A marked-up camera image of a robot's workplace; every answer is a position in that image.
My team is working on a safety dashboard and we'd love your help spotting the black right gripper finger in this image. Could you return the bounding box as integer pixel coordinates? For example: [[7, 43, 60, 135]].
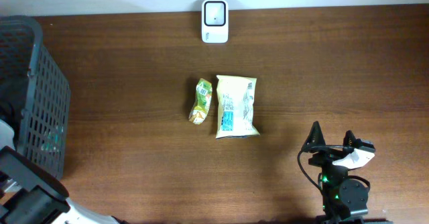
[[301, 121, 326, 152], [343, 130, 357, 148]]

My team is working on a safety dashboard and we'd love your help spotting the yellow snack bag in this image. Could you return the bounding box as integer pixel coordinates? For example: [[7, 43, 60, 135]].
[[216, 75, 260, 139]]

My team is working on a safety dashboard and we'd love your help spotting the green tea drink carton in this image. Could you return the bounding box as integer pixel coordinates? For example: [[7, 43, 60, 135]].
[[188, 78, 212, 125]]

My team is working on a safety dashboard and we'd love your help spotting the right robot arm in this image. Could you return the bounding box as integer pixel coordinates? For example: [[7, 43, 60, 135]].
[[297, 121, 389, 224]]

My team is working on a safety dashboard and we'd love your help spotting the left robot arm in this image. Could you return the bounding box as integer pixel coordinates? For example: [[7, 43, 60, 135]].
[[1, 121, 123, 224]]

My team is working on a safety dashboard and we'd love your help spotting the white barcode scanner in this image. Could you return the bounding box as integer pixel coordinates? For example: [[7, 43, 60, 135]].
[[201, 0, 229, 44]]

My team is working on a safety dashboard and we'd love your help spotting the dark grey plastic basket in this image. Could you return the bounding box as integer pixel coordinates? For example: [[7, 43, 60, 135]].
[[1, 15, 71, 179]]

